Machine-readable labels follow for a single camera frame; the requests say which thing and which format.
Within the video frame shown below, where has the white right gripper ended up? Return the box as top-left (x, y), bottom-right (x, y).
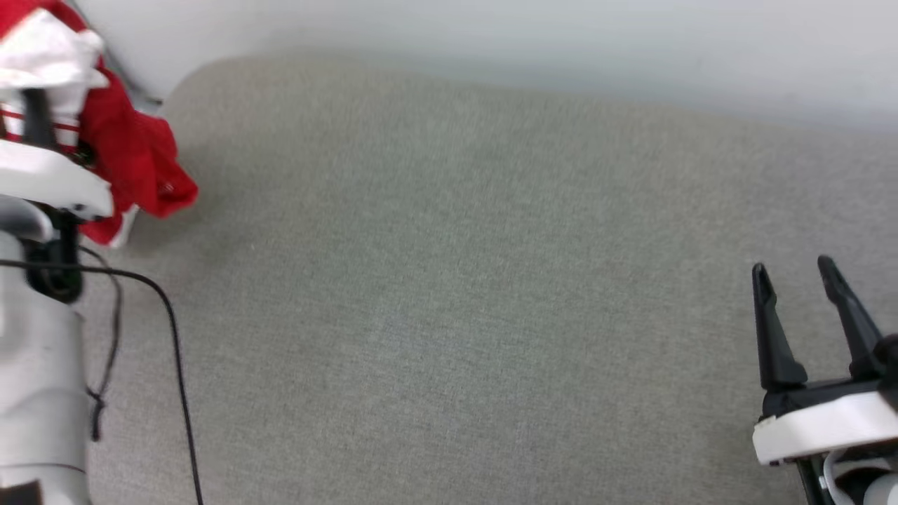
top-left (751, 255), bottom-right (898, 468)

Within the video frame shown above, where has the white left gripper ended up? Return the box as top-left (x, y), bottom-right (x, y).
top-left (0, 89), bottom-right (115, 222)

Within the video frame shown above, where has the red and white basketball jersey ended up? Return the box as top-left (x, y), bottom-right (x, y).
top-left (0, 0), bottom-right (199, 248)

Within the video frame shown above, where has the grey fabric sofa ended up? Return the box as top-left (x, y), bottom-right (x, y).
top-left (74, 53), bottom-right (898, 505)

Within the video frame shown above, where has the thin black cable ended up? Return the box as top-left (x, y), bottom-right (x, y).
top-left (76, 244), bottom-right (125, 443)

